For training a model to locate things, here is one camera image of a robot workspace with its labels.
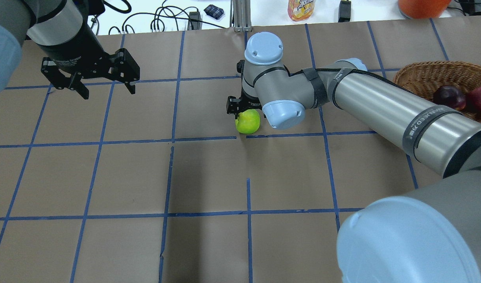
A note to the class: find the orange round container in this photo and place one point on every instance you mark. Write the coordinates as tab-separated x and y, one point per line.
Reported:
422	8

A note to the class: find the red apple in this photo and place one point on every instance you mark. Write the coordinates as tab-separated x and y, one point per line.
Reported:
473	100

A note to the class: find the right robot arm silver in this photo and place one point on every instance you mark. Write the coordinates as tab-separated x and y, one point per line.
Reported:
430	235

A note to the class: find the woven wicker basket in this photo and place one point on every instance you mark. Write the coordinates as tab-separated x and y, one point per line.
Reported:
424	78

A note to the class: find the yellow drink bottle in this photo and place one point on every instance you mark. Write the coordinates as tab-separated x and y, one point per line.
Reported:
300	10

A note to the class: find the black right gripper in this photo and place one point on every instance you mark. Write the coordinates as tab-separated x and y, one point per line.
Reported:
249	103

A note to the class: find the dark blue pouch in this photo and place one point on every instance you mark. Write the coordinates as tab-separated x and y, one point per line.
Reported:
214	11

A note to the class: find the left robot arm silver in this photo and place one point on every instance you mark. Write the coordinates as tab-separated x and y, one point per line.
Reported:
60	30

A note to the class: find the aluminium frame post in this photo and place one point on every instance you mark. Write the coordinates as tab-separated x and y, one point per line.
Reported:
241	15

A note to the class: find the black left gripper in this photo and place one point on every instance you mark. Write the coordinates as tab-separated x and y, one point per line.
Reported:
76	51

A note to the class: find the black power adapter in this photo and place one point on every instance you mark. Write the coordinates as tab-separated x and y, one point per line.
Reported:
345	11

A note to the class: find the green apple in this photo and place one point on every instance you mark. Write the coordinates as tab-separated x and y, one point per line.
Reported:
247	122

